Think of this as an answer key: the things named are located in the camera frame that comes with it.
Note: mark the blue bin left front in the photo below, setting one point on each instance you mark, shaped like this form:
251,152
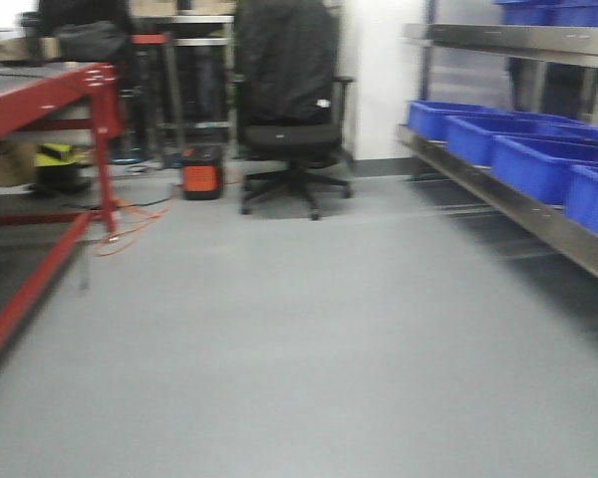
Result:
472,138

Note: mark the yellow black tool case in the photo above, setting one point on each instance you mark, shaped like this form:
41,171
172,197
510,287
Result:
58,170

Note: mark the orange black power station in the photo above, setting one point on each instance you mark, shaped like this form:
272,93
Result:
202,172

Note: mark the black swivel office chair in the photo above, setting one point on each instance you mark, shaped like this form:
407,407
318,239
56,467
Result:
302,148

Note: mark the large blue crate upper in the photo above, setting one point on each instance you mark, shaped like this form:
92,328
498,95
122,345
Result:
574,13

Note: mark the blue bin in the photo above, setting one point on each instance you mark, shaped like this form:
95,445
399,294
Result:
472,138
540,169
581,201
429,119

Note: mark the blue bin centre rear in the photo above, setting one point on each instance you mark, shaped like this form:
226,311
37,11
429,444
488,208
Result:
429,119

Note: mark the black bag on table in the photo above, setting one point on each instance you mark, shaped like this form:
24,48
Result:
101,41

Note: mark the stainless steel shelf rack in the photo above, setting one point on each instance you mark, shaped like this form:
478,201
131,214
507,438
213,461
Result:
577,46

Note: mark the black jacket on chair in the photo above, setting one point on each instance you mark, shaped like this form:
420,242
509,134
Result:
287,52

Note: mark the blue bin centre front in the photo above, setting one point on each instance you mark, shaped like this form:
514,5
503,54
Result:
540,169

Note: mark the blue bin right front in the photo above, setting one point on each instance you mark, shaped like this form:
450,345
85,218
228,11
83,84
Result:
581,201

